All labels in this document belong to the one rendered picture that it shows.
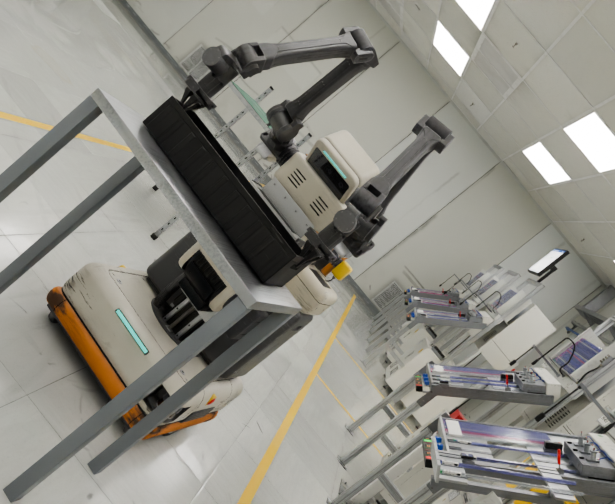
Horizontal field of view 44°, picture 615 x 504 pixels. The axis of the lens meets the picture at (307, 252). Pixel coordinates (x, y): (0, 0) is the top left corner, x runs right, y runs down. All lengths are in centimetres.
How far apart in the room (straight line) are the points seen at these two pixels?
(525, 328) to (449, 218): 428
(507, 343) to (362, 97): 542
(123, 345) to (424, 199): 959
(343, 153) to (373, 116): 954
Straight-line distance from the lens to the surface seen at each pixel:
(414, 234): 1196
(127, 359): 268
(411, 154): 217
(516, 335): 802
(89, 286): 276
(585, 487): 341
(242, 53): 221
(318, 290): 280
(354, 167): 251
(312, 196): 257
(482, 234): 1203
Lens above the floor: 117
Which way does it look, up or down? 7 degrees down
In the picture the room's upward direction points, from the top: 51 degrees clockwise
